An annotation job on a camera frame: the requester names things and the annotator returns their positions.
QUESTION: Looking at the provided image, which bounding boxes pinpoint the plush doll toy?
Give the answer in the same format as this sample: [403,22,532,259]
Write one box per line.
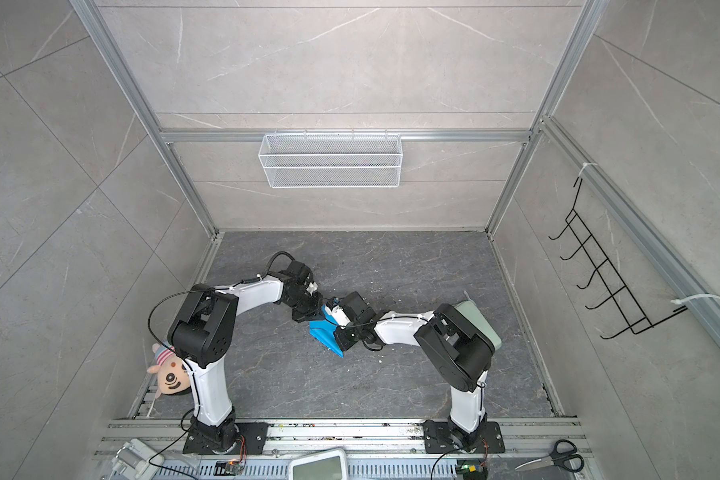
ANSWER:
[147,343,191,398]

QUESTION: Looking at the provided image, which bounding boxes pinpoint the white clamp device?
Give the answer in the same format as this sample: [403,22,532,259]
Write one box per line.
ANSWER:
[110,438,165,480]

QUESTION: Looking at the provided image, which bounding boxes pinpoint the blue square paper sheet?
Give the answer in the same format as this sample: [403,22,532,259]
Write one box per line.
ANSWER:
[309,306,344,358]

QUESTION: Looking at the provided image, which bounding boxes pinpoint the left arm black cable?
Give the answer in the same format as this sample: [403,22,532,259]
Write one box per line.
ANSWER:
[147,250,296,355]

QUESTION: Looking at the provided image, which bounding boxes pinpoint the small green circuit board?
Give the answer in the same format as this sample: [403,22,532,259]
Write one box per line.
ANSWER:
[455,462,489,480]

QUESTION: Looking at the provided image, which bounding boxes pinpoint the black handled scissors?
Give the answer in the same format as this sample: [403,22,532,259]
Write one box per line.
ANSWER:
[515,439,585,473]

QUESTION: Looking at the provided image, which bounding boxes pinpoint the white wire mesh basket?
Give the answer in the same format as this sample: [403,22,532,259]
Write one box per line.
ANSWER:
[258,133,404,189]

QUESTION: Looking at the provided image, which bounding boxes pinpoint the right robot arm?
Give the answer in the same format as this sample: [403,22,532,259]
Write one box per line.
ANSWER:
[310,292,502,449]

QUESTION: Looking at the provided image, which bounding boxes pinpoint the white display device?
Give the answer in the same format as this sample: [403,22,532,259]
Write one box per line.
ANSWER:
[287,448,349,480]

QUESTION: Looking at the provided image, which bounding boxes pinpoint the black wire hook rack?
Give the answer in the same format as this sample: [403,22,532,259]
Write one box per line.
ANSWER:
[548,178,688,341]

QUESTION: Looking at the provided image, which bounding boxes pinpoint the small orange circuit board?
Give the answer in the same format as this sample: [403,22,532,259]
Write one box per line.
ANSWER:
[214,460,246,476]

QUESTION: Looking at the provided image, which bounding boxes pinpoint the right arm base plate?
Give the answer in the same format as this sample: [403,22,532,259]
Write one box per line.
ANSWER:
[421,419,506,454]

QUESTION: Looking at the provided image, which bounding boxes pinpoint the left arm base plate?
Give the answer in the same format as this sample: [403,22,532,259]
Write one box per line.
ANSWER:
[182,422,269,455]

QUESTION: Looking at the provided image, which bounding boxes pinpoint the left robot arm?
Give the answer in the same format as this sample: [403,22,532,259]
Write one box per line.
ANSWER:
[167,260,322,430]

